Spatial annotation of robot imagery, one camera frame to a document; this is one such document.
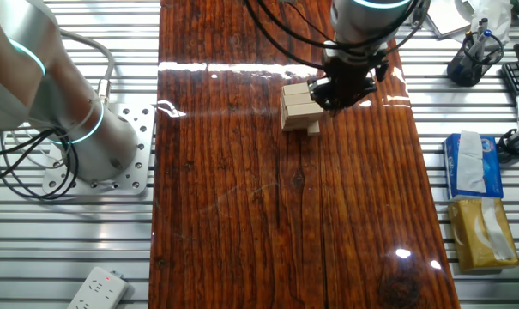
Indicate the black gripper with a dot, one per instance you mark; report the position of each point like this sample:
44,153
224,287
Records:
349,73

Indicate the light wooden Jenga block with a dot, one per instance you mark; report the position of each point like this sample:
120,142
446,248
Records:
295,125
314,129
304,110
295,89
297,99

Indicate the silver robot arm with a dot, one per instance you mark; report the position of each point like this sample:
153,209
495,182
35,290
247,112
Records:
92,137

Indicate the black mesh pen holder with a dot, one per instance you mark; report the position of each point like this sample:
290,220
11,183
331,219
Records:
460,73

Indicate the white notepad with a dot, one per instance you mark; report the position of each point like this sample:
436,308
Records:
445,19

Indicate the brown wooden board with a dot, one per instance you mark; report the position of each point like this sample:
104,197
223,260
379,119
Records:
242,214

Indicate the marker with blue cap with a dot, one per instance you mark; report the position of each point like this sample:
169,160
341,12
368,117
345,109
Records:
482,43

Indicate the blue tissue pack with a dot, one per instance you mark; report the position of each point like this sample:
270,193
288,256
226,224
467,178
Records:
495,171

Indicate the white plastic bag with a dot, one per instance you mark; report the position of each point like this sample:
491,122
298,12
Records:
497,17

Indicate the gold tissue pack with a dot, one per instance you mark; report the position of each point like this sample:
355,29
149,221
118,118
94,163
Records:
467,240

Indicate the silver robot mounting plate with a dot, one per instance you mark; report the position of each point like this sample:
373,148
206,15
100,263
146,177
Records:
139,171

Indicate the white power strip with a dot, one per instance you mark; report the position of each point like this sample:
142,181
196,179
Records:
98,292

